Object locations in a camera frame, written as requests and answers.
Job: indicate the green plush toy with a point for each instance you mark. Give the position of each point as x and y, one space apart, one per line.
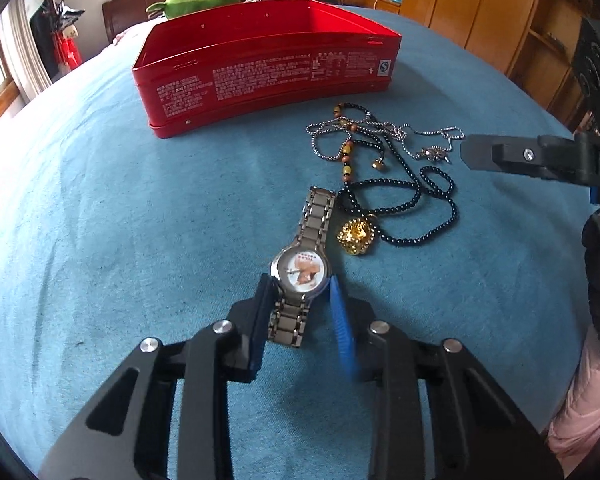
200 0

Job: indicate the coat rack with clothes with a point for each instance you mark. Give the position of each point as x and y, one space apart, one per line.
62 35

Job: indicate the white curtain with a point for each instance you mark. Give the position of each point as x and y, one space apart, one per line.
25 55

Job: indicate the person's right forearm pink sleeve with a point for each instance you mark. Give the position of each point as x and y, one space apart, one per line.
590 410

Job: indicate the silver wristwatch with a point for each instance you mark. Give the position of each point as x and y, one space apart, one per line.
302 267

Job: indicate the wooden wardrobe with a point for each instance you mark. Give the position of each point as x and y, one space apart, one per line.
475 15

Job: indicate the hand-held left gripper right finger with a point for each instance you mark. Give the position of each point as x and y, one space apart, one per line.
341 330

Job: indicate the dark wooden headboard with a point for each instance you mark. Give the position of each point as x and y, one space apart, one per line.
125 15

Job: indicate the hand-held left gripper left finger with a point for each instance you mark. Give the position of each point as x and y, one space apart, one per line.
260 310

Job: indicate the red tin box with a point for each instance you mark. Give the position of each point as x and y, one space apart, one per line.
260 80

